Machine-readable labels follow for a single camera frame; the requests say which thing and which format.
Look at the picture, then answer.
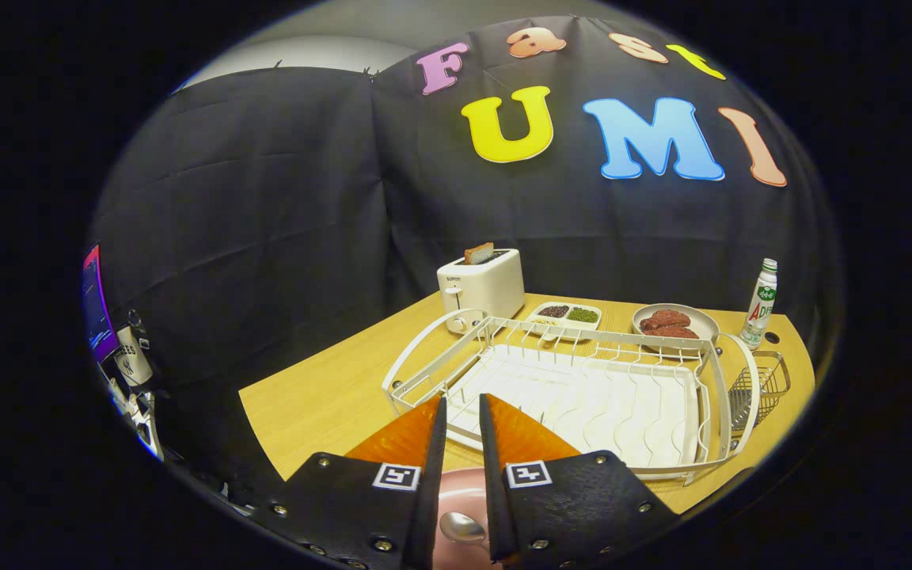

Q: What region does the black backdrop cloth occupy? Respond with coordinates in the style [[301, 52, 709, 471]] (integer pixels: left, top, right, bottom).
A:
[[88, 16, 837, 492]]

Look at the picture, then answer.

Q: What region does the purple lit screen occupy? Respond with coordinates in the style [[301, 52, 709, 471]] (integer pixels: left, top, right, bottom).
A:
[[82, 244, 120, 363]]

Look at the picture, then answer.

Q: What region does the white wire dish rack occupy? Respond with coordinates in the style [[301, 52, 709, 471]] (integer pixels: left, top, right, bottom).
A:
[[382, 309, 762, 485]]

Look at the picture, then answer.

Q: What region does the metal wire basket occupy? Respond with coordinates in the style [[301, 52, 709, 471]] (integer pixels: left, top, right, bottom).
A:
[[729, 351, 792, 432]]

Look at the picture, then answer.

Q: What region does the grey round plate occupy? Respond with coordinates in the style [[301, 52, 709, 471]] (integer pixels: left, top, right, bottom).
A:
[[632, 303, 720, 353]]

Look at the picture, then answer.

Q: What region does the wooden handled metal spoon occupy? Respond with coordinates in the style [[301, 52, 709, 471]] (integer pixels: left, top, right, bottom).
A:
[[439, 511, 488, 545]]

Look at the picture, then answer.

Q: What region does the pink plate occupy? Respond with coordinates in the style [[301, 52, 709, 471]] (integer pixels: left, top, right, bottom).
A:
[[432, 467, 504, 570]]

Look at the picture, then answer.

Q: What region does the white ribbed drip tray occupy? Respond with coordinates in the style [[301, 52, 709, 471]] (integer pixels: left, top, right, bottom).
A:
[[444, 344, 702, 468]]

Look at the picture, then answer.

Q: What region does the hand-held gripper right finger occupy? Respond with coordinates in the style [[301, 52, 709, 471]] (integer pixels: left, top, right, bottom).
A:
[[478, 393, 682, 567]]

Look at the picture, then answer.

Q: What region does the white toaster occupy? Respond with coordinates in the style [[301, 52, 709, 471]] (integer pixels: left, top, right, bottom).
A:
[[436, 248, 526, 335]]

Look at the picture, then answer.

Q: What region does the white green drink bottle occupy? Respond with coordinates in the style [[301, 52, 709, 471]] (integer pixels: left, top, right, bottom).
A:
[[739, 258, 778, 351]]

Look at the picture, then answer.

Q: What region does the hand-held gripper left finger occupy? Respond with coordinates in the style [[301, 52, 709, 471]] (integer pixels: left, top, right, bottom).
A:
[[254, 394, 449, 570]]

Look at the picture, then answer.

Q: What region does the white divided dish with beans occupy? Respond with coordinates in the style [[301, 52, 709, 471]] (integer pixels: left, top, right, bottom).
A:
[[525, 301, 603, 343]]

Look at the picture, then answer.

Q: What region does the white metal stand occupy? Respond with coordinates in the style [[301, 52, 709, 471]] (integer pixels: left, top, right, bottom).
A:
[[104, 372, 165, 462]]

